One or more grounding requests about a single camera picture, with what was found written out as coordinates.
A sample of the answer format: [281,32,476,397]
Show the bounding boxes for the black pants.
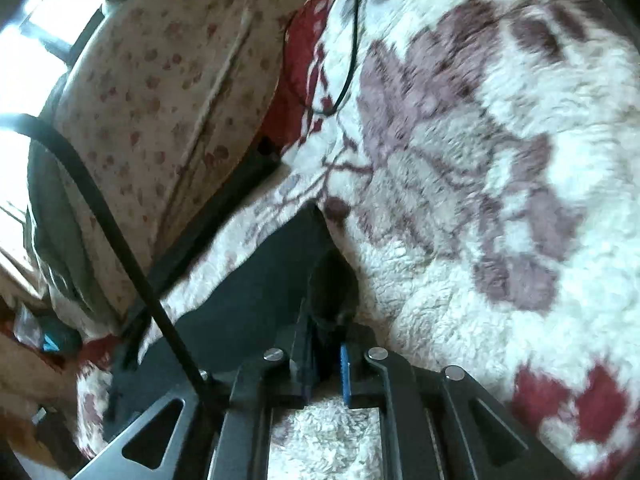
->
[102,134,362,443]

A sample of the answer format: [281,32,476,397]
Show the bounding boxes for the teal object at bedside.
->
[38,315,82,356]

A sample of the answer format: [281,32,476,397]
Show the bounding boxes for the grey green towel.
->
[24,74,122,331]

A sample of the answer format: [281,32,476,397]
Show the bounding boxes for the red white floral blanket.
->
[74,0,640,480]

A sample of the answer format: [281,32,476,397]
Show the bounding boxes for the floral beige pillow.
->
[54,0,305,270]

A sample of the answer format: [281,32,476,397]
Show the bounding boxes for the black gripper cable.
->
[0,112,227,434]

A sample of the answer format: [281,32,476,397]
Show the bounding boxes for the thin black cable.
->
[282,0,377,117]

